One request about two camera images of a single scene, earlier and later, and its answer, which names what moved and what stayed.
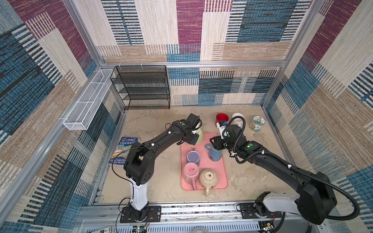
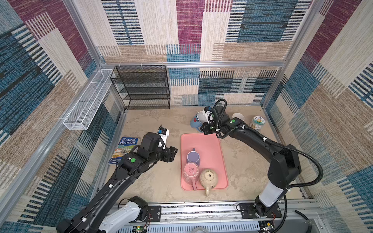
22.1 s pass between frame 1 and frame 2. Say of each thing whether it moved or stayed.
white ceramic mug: stayed
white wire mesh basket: stayed
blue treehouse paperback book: stayed
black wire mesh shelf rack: stayed
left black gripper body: moved
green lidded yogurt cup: stayed
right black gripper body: moved
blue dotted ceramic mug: moved
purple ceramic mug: stayed
